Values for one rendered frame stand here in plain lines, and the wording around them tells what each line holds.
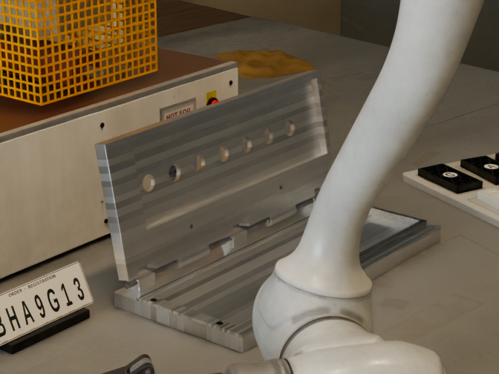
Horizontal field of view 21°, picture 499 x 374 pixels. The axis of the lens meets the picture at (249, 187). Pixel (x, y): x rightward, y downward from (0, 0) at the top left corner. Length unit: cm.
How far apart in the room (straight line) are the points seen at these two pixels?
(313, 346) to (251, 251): 55
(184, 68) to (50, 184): 33
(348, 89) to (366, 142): 138
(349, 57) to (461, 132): 54
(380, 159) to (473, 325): 45
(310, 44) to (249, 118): 115
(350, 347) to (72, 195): 67
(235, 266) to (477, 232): 38
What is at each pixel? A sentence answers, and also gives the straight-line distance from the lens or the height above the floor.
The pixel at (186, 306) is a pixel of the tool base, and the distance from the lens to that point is 166.
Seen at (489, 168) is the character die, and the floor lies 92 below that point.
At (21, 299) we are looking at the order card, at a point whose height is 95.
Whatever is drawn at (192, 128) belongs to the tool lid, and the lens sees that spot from 177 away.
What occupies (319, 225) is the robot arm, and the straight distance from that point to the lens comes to 136.
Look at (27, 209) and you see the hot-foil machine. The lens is 179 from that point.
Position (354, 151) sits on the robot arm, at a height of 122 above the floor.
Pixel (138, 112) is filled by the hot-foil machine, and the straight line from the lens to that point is 191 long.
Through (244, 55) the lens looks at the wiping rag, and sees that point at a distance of 288.
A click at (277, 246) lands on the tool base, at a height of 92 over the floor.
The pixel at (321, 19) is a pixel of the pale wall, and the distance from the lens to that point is 458.
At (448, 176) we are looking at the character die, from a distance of 211.
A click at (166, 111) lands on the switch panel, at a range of 195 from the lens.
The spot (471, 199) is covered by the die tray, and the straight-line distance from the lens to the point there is 206.
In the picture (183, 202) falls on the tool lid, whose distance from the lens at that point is 176.
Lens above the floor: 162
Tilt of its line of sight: 20 degrees down
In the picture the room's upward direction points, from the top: straight up
